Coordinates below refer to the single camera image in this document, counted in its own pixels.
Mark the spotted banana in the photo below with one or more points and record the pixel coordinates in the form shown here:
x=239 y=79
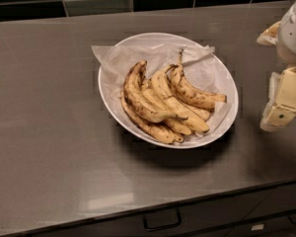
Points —
x=135 y=98
x=160 y=132
x=189 y=94

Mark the dark cabinet drawer front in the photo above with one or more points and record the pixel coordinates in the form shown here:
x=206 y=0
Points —
x=238 y=215

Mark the black drawer handle centre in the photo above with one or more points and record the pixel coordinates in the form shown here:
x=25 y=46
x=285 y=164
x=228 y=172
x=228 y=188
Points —
x=162 y=220

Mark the white oval bowl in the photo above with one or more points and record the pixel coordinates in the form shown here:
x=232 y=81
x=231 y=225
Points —
x=150 y=40

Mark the white paper liner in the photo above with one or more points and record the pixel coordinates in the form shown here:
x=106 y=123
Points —
x=202 y=69

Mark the small banana under right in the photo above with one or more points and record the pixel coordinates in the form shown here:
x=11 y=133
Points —
x=204 y=114

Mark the yellow banana centre long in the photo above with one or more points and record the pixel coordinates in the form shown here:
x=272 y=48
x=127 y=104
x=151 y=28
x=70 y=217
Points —
x=159 y=81

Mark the yellow banana centre lower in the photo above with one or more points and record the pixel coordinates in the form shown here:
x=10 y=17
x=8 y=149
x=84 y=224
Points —
x=173 y=123

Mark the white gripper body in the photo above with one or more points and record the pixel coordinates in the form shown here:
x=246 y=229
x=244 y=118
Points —
x=293 y=34

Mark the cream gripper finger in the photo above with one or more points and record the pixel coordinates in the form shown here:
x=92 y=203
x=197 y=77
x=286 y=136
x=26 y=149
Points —
x=281 y=107
x=269 y=36

